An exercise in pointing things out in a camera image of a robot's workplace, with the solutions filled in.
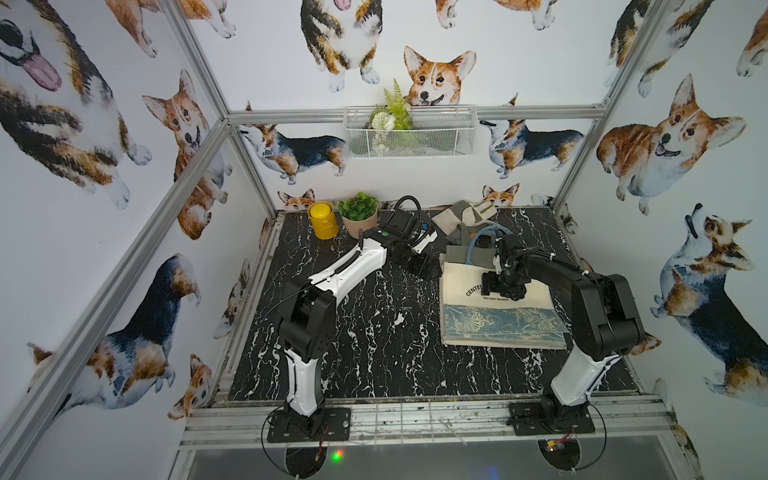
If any cream bag with blue print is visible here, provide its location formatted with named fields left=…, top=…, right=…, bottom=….
left=440, top=223, right=567, bottom=350

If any grey-green canvas bag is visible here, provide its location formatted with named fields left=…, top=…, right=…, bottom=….
left=444, top=239, right=472, bottom=265

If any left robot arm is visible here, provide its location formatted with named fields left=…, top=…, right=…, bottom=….
left=275, top=227, right=440, bottom=423

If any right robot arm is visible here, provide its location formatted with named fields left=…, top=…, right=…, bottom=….
left=482, top=234, right=645, bottom=413

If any small folded cream grey pouch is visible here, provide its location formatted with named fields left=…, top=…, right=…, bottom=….
left=431, top=200, right=497, bottom=242

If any small potted green plant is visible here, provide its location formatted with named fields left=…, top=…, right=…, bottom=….
left=336, top=192, right=379, bottom=240

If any yellow cylindrical canister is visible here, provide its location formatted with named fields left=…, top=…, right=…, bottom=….
left=307, top=201, right=339, bottom=240

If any fern and white flower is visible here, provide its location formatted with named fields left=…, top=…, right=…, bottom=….
left=366, top=80, right=414, bottom=156

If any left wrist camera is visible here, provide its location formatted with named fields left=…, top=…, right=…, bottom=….
left=378, top=208, right=437, bottom=253

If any white wire mesh basket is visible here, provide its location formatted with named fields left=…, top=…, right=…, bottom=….
left=343, top=106, right=479, bottom=159

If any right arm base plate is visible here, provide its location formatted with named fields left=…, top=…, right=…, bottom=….
left=507, top=398, right=596, bottom=436

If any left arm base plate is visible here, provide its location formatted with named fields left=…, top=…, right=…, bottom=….
left=267, top=407, right=352, bottom=443

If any aluminium frame rail structure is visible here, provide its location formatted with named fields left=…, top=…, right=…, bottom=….
left=0, top=0, right=768, bottom=480

